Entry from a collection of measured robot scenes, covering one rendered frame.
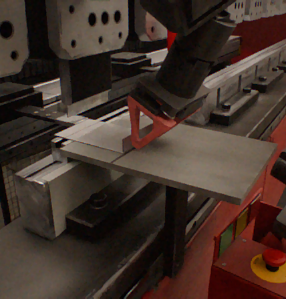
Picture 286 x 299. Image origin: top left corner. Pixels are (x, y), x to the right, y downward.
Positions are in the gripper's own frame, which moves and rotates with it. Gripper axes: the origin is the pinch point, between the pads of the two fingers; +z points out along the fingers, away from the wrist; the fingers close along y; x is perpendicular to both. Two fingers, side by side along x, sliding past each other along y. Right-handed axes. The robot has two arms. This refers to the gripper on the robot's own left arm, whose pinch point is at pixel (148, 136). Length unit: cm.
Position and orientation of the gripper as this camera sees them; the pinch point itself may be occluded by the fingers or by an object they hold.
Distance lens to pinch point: 53.4
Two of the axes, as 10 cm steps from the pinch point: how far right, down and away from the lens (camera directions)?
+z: -3.9, 7.1, 5.9
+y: -5.4, 3.4, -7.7
